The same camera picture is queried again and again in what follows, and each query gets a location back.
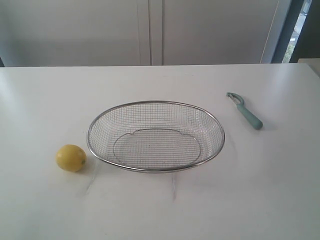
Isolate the teal handled vegetable peeler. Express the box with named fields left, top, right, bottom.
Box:
left=226, top=92, right=263, bottom=130

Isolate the dark window frame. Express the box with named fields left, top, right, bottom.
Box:
left=271, top=0, right=320, bottom=64

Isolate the oval wire mesh basket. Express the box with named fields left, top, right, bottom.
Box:
left=86, top=100, right=226, bottom=173

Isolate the yellow lemon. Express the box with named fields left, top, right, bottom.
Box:
left=55, top=144, right=87, bottom=172

